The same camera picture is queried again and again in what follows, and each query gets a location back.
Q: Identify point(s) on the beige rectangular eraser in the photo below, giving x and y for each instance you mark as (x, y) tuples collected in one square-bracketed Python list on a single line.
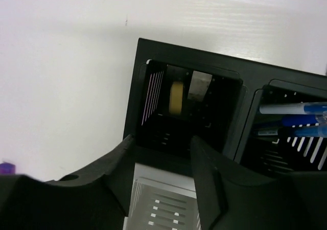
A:
[(199, 85)]

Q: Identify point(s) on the tan square eraser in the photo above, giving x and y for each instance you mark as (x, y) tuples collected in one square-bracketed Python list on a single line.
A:
[(176, 97)]

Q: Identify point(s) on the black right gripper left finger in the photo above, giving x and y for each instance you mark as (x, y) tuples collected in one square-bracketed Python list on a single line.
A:
[(96, 196)]

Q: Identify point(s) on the black slotted organizer box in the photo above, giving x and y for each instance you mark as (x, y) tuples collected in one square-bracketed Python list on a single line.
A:
[(226, 116)]

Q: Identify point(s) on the black purple highlighter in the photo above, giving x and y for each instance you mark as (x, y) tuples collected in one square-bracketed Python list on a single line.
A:
[(7, 168)]

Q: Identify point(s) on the blue pens in organizer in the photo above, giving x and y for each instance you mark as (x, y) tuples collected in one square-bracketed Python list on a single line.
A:
[(298, 120)]

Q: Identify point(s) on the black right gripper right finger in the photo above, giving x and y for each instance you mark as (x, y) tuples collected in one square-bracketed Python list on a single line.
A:
[(230, 196)]

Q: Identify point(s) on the white slotted organizer box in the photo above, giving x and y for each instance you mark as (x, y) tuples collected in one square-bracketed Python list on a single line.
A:
[(162, 200)]

